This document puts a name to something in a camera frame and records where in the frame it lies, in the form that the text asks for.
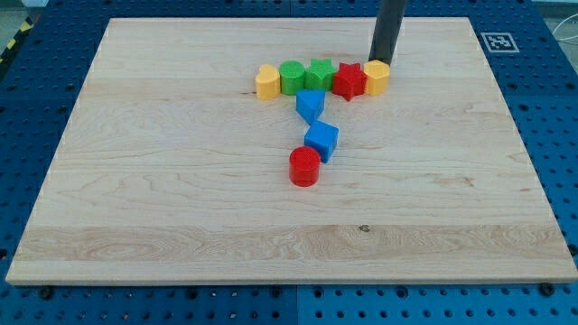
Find red cylinder block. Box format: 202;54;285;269
289;146;321;187

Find blue cube block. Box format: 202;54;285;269
303;120;339;163

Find blue triangle block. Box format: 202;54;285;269
296;89;325;125

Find yellow heart-shaped block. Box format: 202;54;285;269
255;64;281;100

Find green cylinder block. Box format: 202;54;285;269
279;60;305;96

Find green star block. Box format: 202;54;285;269
304;58;337;91

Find red star block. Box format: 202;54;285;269
332;62;367;101

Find light wooden board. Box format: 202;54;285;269
6;17;577;285

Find yellow hexagon block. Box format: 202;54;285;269
363;60;390;96

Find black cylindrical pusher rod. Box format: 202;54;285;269
368;0;406;65

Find white fiducial marker tag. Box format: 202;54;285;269
480;32;519;53

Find yellow black hazard tape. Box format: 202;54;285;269
1;17;34;65

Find white cable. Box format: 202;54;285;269
551;13;578;43

